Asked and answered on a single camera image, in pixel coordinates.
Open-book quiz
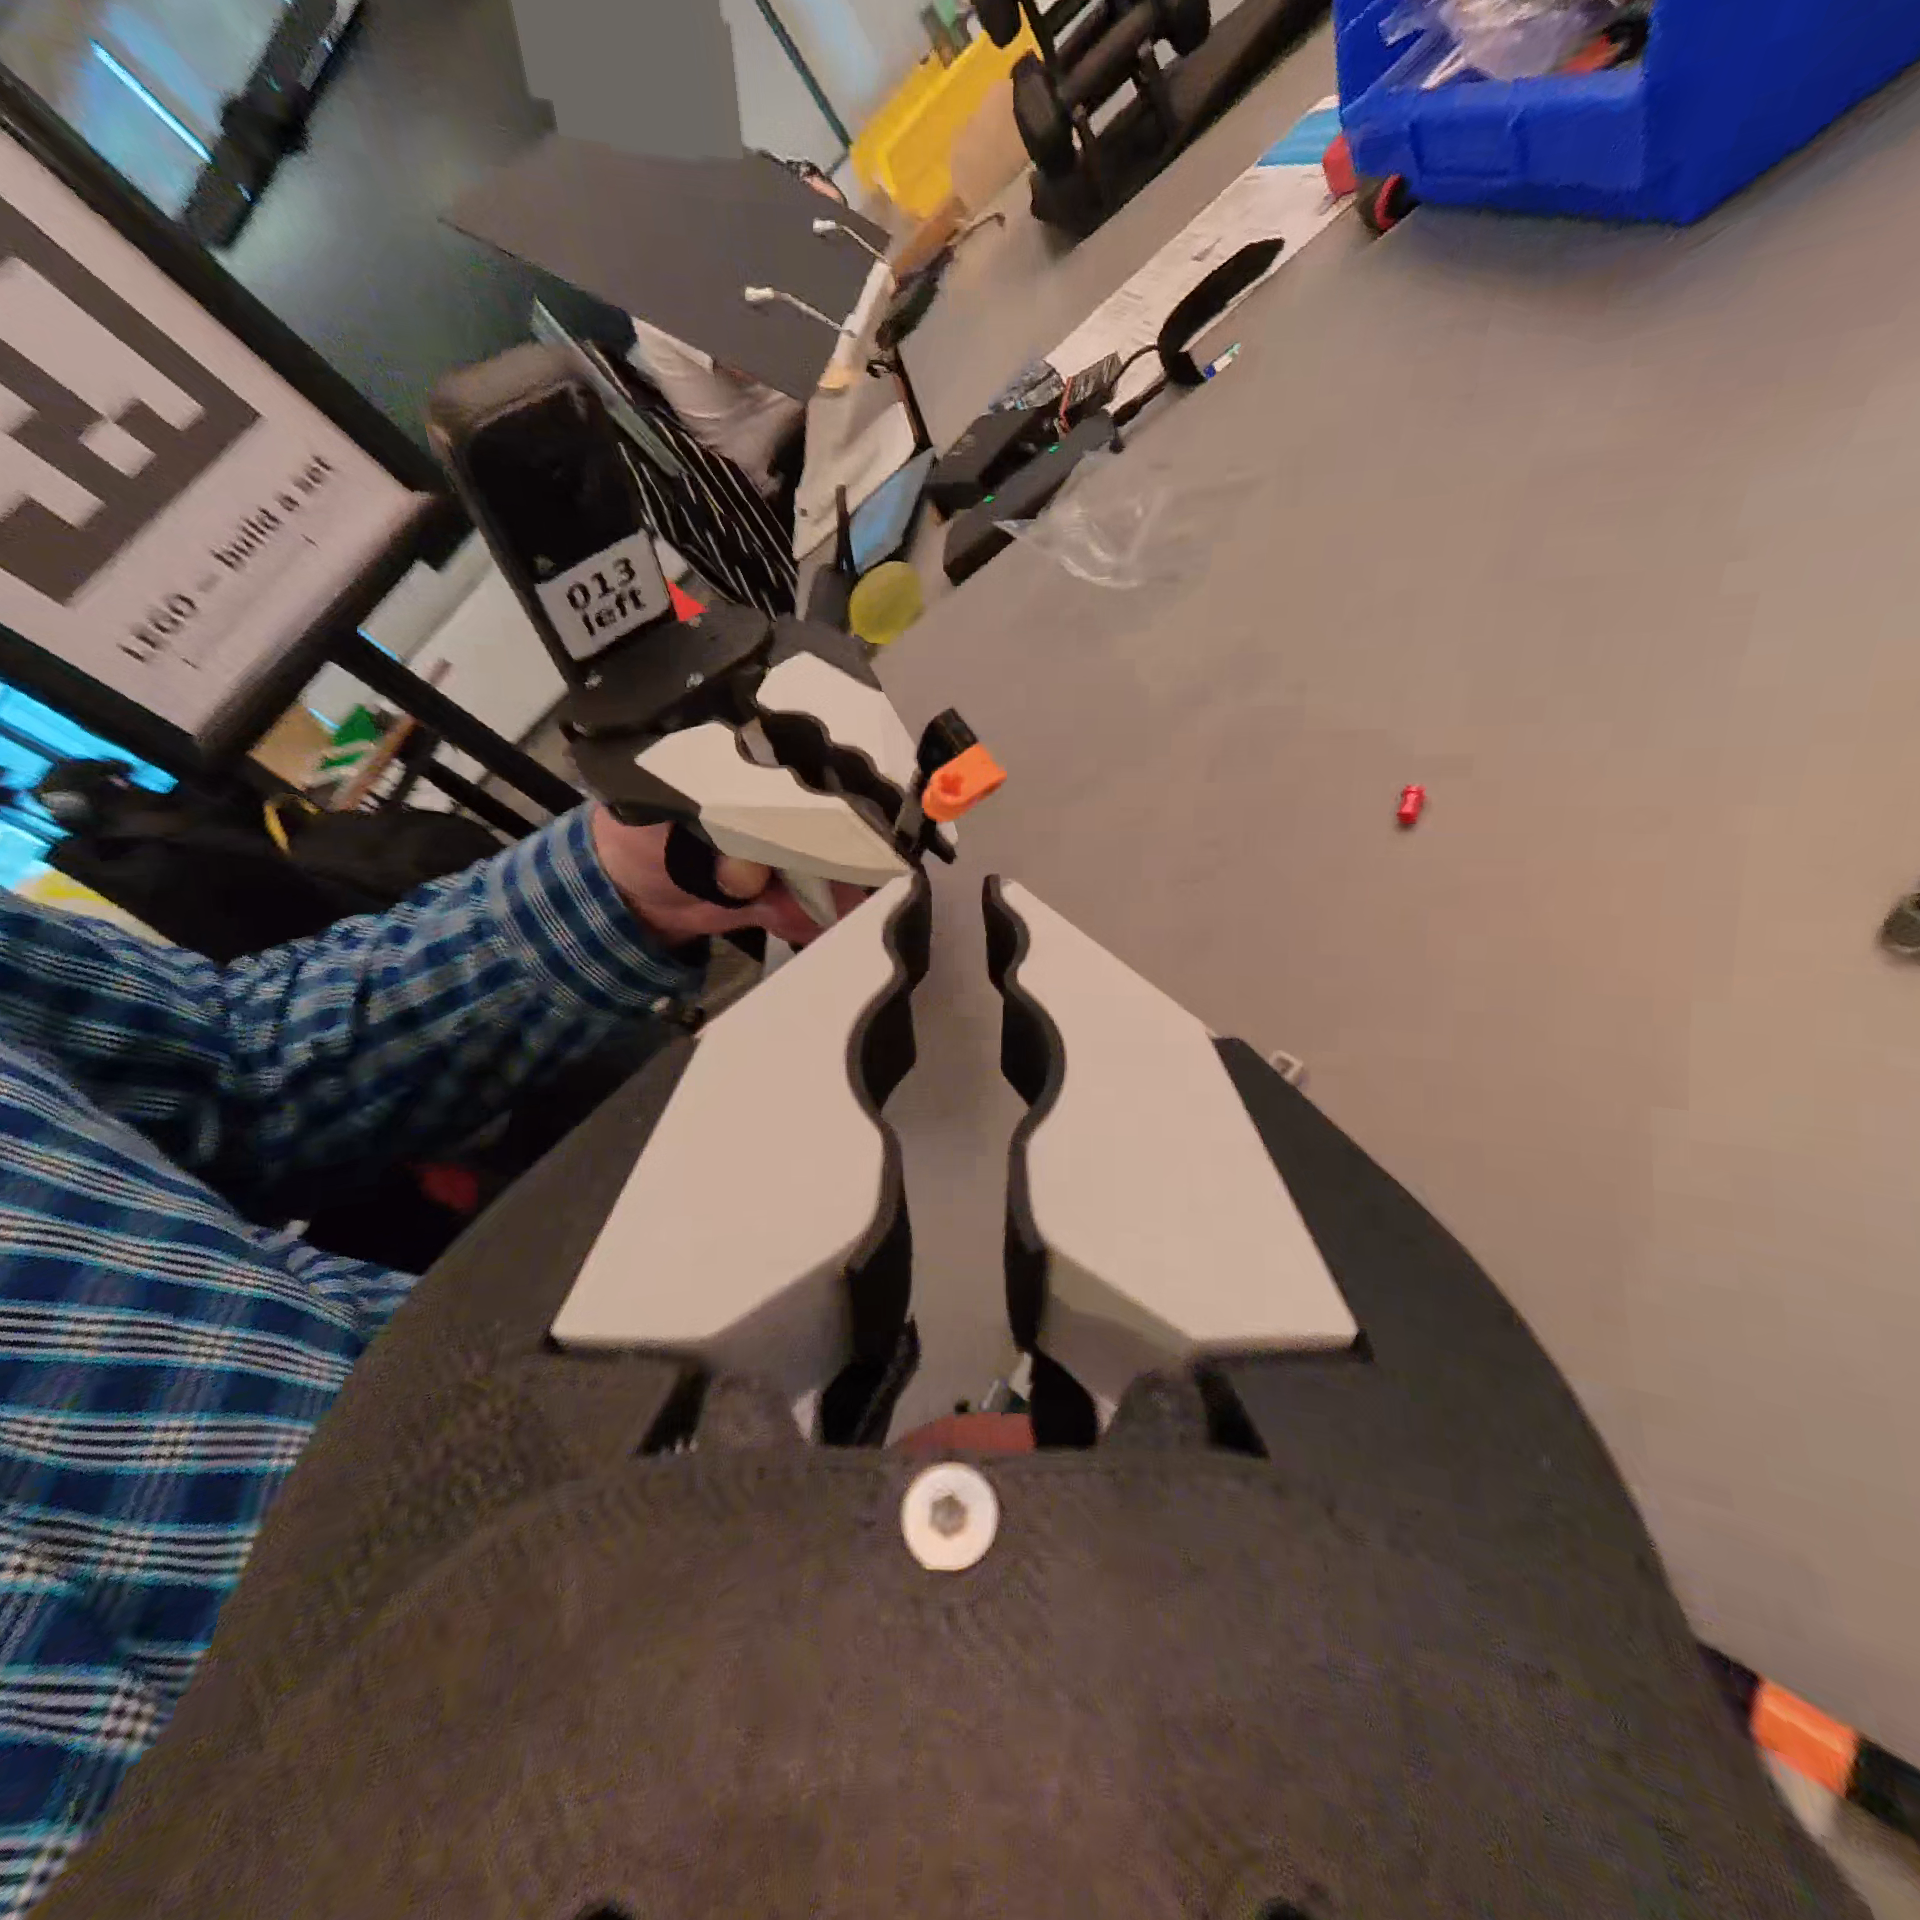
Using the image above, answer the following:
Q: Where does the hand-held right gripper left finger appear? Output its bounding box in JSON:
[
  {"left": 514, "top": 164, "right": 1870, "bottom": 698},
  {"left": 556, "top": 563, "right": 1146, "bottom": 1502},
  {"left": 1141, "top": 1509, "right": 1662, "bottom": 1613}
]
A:
[{"left": 546, "top": 873, "right": 935, "bottom": 1444}]

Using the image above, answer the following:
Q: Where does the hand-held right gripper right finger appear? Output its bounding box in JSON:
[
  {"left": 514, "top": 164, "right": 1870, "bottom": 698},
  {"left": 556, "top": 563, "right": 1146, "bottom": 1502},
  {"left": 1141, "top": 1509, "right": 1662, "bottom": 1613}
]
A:
[{"left": 978, "top": 873, "right": 1362, "bottom": 1444}]

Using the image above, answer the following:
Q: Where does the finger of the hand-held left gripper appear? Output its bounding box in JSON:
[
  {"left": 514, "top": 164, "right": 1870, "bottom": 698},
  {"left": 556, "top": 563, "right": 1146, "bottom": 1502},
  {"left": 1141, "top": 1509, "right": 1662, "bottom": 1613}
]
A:
[
  {"left": 634, "top": 725, "right": 920, "bottom": 890},
  {"left": 743, "top": 651, "right": 920, "bottom": 842}
]

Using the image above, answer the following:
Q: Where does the black lego rack orange connector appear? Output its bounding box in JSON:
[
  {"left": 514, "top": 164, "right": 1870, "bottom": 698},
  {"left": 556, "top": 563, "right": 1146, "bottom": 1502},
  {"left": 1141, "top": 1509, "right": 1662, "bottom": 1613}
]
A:
[{"left": 895, "top": 709, "right": 1010, "bottom": 868}]

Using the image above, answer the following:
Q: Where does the person's left forearm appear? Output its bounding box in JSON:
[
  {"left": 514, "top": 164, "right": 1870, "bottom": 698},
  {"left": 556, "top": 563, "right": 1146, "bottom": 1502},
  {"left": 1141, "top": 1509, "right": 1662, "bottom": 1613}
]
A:
[{"left": 0, "top": 809, "right": 714, "bottom": 1202}]

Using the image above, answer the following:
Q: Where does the person's left hand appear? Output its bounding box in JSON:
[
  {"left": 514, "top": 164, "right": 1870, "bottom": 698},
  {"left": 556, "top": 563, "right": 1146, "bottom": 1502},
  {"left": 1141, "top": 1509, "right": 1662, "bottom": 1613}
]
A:
[{"left": 591, "top": 803, "right": 842, "bottom": 952}]

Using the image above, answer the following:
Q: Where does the black electronic box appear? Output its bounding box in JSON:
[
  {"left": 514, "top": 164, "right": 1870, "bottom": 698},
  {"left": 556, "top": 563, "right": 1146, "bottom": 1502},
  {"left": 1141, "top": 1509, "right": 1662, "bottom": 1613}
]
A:
[
  {"left": 942, "top": 457, "right": 1119, "bottom": 587},
  {"left": 925, "top": 406, "right": 1119, "bottom": 518}
]

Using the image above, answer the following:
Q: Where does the black flat board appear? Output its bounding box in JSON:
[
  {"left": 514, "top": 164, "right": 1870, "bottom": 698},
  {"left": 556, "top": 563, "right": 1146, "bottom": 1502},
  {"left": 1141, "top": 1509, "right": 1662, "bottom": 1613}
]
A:
[{"left": 440, "top": 142, "right": 888, "bottom": 401}]

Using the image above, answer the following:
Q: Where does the black metal railing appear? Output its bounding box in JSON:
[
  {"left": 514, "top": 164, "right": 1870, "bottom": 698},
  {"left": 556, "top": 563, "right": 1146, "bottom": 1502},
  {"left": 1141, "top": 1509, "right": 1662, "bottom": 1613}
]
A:
[{"left": 300, "top": 626, "right": 600, "bottom": 842}]

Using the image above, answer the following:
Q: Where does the clear plastic bag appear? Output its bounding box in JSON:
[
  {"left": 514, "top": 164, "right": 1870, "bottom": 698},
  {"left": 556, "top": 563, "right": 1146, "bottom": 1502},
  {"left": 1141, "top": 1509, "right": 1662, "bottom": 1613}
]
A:
[{"left": 994, "top": 462, "right": 1251, "bottom": 594}]

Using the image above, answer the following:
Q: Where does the framed black white marker sign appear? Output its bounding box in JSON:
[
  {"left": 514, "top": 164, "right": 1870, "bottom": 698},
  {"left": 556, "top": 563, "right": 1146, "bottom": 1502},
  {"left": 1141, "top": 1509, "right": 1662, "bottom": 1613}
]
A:
[{"left": 0, "top": 67, "right": 455, "bottom": 770}]

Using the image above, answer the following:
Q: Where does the black backpack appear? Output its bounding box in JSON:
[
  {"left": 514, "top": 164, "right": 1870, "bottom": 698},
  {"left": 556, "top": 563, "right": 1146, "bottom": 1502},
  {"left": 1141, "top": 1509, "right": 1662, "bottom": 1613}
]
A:
[{"left": 40, "top": 756, "right": 504, "bottom": 965}]

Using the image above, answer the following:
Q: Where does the yellow plastic bin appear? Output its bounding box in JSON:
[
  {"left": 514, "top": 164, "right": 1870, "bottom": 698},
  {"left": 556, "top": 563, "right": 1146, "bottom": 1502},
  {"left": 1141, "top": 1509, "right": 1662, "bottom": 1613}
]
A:
[{"left": 847, "top": 24, "right": 1039, "bottom": 216}]

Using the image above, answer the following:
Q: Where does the printed instruction sheet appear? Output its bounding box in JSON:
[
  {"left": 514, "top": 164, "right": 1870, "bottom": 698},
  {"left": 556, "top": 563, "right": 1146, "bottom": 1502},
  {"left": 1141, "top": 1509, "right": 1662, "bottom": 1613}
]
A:
[{"left": 1047, "top": 94, "right": 1355, "bottom": 380}]

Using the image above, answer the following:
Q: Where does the person's blue plaid shirt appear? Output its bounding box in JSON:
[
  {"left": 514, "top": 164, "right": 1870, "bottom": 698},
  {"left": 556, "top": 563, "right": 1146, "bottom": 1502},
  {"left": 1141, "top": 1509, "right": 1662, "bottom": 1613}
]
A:
[{"left": 0, "top": 1050, "right": 422, "bottom": 1920}]

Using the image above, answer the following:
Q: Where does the red black tool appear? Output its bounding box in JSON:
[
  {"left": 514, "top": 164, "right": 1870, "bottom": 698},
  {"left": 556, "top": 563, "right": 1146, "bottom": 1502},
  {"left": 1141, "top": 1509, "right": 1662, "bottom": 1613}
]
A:
[{"left": 1318, "top": 133, "right": 1421, "bottom": 241}]

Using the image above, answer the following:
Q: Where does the clear plastic bags bundle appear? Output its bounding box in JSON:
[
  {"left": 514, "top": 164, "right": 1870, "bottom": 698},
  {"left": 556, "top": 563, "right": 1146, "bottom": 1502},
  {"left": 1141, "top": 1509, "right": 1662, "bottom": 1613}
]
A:
[{"left": 1380, "top": 0, "right": 1629, "bottom": 85}]

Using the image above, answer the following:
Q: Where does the blue plastic bin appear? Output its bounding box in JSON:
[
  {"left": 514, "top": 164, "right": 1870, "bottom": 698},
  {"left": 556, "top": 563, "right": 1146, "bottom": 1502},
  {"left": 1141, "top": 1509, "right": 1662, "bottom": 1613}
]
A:
[{"left": 1332, "top": 0, "right": 1920, "bottom": 230}]

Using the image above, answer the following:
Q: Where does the black strap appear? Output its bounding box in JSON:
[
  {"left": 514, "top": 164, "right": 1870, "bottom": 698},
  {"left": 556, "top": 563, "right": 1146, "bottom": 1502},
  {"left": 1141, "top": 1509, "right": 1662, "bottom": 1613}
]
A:
[{"left": 1152, "top": 236, "right": 1288, "bottom": 388}]

